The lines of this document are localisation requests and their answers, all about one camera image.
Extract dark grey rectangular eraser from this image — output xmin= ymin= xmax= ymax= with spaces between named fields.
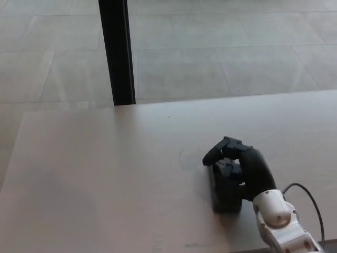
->
xmin=207 ymin=162 xmax=244 ymax=214

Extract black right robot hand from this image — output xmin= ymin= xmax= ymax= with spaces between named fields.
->
xmin=202 ymin=136 xmax=278 ymax=203

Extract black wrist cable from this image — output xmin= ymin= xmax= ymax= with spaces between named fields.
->
xmin=281 ymin=182 xmax=325 ymax=241

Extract black vertical metal post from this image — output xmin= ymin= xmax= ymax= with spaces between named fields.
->
xmin=98 ymin=0 xmax=136 ymax=106

